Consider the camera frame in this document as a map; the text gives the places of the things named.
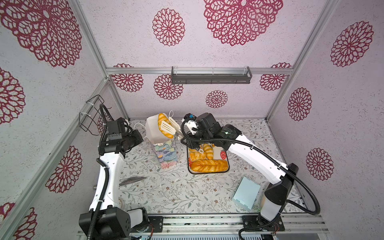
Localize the black wire wall rack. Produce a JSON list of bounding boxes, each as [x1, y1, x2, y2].
[[78, 95, 105, 136]]

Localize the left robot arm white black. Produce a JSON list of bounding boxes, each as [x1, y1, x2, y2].
[[79, 104, 150, 240]]

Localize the flaky pastry bread left front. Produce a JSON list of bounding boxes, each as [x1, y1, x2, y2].
[[189, 152, 207, 162]]

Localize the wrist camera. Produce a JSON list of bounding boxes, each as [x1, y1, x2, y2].
[[107, 118, 128, 141], [183, 113, 200, 135]]

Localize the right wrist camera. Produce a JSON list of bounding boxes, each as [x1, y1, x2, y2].
[[183, 113, 200, 135]]

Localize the croissant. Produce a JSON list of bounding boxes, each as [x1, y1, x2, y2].
[[158, 113, 176, 139]]

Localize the metal tongs with white tips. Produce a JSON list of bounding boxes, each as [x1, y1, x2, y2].
[[160, 117, 184, 141]]

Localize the floral paper bag white interior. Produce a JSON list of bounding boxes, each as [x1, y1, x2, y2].
[[134, 113, 178, 169]]

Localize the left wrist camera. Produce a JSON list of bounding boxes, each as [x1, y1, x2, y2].
[[107, 118, 128, 141]]

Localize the black wall shelf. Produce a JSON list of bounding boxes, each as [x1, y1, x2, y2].
[[171, 67, 253, 85]]

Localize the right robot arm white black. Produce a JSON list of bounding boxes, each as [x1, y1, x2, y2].
[[181, 113, 321, 234]]

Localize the mint green box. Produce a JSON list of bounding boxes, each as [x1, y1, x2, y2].
[[232, 177, 261, 211]]

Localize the long braided bread loaf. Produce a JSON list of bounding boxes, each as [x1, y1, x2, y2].
[[191, 160, 229, 173]]

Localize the bread roll centre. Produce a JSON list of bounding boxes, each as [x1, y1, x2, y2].
[[203, 144, 214, 160]]

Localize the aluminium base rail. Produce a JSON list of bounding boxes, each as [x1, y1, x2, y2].
[[76, 213, 329, 238]]

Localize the white tray with black rim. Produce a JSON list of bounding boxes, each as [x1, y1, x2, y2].
[[187, 144, 230, 175]]

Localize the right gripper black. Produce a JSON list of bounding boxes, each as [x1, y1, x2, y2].
[[180, 131, 214, 149]]

